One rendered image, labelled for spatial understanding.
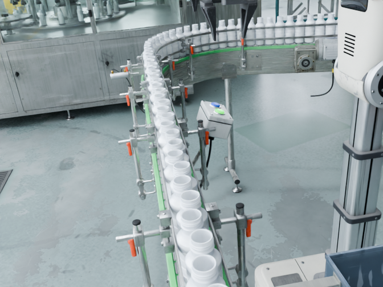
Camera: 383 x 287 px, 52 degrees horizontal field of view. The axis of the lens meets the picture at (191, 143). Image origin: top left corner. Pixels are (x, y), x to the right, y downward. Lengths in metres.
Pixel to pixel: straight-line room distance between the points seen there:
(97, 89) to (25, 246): 2.12
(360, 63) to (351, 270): 0.57
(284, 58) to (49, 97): 2.67
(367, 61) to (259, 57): 1.43
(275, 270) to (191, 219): 1.20
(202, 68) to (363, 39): 1.46
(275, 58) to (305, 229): 1.08
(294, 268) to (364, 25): 1.12
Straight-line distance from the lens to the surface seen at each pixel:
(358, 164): 1.40
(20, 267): 2.59
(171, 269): 0.83
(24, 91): 4.46
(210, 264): 0.61
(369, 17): 1.19
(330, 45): 2.43
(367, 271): 1.02
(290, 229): 2.52
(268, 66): 2.59
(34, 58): 4.34
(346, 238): 1.56
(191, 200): 0.72
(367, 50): 1.21
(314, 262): 1.94
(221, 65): 2.57
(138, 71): 1.94
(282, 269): 1.89
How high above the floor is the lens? 1.57
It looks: 26 degrees down
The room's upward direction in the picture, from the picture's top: 5 degrees counter-clockwise
